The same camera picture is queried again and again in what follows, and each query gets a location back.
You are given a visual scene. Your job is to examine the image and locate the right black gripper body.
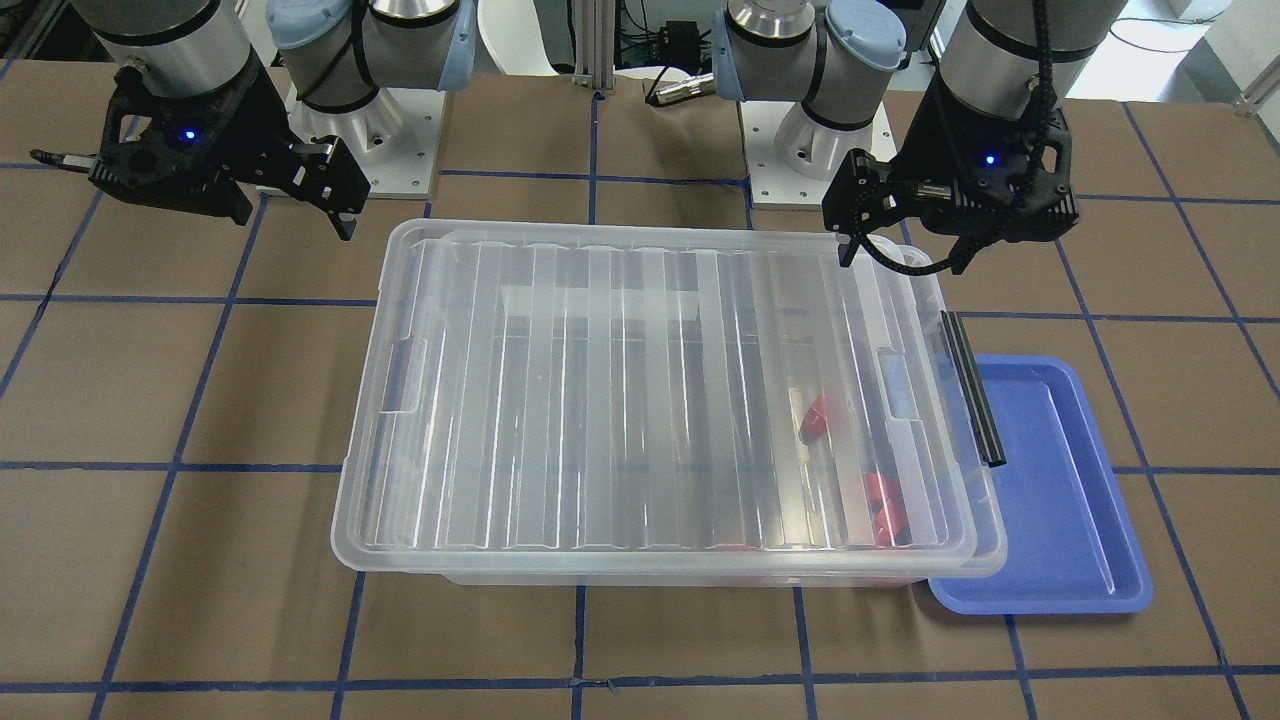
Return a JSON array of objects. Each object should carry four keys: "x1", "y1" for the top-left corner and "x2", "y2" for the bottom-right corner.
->
[{"x1": 88, "y1": 65, "x2": 301, "y2": 225}]

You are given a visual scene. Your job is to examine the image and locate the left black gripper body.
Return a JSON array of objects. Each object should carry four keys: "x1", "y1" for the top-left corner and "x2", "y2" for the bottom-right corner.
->
[{"x1": 892, "y1": 76, "x2": 1080, "y2": 241}]

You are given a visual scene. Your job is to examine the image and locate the clear plastic box lid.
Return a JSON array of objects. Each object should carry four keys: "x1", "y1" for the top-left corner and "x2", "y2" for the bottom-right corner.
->
[{"x1": 330, "y1": 219, "x2": 1007, "y2": 579}]

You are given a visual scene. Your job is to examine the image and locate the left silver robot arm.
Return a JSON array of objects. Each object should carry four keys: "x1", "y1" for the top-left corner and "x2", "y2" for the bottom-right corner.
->
[{"x1": 710, "y1": 1, "x2": 1123, "y2": 275}]

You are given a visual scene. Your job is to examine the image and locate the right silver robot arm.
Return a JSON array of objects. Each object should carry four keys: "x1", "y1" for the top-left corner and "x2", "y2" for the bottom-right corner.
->
[{"x1": 31, "y1": 1, "x2": 479, "y2": 241}]

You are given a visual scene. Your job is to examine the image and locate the blue plastic tray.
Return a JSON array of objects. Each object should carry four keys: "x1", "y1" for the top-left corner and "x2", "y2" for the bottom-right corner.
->
[{"x1": 929, "y1": 354, "x2": 1155, "y2": 616}]

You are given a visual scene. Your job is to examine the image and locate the clear plastic storage box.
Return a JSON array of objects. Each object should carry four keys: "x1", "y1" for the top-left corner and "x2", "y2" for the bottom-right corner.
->
[{"x1": 442, "y1": 573, "x2": 923, "y2": 588}]

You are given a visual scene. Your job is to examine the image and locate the white chair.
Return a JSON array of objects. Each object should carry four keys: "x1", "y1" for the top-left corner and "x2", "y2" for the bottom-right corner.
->
[{"x1": 477, "y1": 0, "x2": 558, "y2": 77}]

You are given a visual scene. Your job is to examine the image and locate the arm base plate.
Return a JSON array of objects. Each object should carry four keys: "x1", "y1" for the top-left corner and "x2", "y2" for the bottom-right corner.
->
[
  {"x1": 285, "y1": 86, "x2": 451, "y2": 200},
  {"x1": 739, "y1": 101, "x2": 896, "y2": 211}
]

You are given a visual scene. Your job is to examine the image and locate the black braided cable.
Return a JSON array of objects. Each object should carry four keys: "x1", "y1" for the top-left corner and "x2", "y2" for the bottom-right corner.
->
[{"x1": 850, "y1": 0, "x2": 1062, "y2": 277}]

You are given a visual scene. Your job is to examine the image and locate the black box latch handle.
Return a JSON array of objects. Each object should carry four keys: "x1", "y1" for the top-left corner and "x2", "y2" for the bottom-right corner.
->
[{"x1": 941, "y1": 311, "x2": 1009, "y2": 468}]

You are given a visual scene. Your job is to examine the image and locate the aluminium frame post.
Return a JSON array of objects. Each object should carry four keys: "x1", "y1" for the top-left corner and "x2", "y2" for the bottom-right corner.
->
[{"x1": 570, "y1": 0, "x2": 616, "y2": 97}]

